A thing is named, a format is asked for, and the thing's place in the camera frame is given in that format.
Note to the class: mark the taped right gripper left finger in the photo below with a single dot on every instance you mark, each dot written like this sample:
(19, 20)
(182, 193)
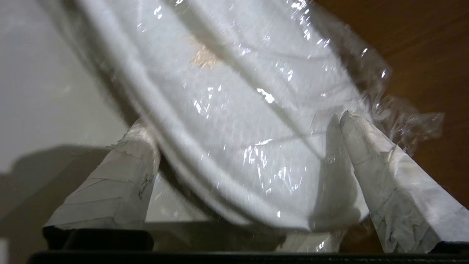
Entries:
(113, 183)

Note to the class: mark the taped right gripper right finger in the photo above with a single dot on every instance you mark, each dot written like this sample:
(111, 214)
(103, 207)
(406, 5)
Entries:
(399, 187)

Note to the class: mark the bagged white slippers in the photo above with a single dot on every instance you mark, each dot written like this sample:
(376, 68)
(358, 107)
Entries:
(238, 110)

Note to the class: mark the glossy white cabinet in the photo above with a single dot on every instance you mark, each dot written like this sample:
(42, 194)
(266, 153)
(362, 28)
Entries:
(44, 91)

